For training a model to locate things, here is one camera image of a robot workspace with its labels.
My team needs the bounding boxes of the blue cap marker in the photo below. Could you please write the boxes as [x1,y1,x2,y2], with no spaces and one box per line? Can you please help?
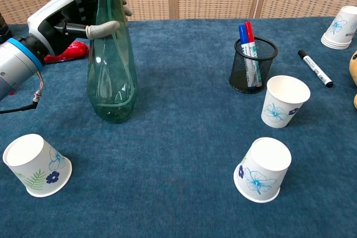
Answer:
[238,24,262,90]

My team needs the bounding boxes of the yellow plush toy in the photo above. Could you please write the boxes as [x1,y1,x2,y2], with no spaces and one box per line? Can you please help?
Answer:
[349,50,357,109]

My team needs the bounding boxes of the stacked flower paper cups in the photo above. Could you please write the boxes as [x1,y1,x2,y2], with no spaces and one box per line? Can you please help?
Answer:
[320,6,357,50]

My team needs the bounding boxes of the black cap marker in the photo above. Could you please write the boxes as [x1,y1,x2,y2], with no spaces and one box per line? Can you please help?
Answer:
[297,49,334,88]

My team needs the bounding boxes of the inverted paper cup blue flower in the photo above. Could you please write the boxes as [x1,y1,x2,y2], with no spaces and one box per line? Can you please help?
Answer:
[233,137,292,203]

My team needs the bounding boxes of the upright flower paper cup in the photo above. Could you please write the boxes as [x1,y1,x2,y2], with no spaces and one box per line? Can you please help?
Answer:
[260,75,311,129]

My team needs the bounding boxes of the blue carpet table cover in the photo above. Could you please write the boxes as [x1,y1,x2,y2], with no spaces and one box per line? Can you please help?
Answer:
[0,16,357,238]

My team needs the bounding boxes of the black mesh pen holder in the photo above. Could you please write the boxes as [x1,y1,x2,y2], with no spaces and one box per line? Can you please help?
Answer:
[229,36,279,94]

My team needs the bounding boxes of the inverted paper cup with fern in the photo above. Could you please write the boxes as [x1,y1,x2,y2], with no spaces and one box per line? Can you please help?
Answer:
[2,133,73,198]

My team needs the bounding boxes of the red biscuit packet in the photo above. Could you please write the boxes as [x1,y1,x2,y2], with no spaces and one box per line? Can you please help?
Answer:
[44,41,89,63]

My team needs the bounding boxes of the red cap marker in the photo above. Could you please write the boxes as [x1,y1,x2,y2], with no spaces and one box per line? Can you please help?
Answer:
[244,21,263,88]

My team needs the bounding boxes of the dark tea bottle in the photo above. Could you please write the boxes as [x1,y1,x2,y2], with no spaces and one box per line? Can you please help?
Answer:
[0,13,11,44]

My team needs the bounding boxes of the green spray bottle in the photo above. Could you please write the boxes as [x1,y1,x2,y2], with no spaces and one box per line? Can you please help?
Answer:
[86,0,138,124]

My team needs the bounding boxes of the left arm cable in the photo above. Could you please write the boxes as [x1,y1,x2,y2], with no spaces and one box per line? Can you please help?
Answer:
[0,72,45,115]

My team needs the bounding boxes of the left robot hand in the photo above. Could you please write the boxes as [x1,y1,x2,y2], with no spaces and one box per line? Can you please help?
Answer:
[27,0,133,57]

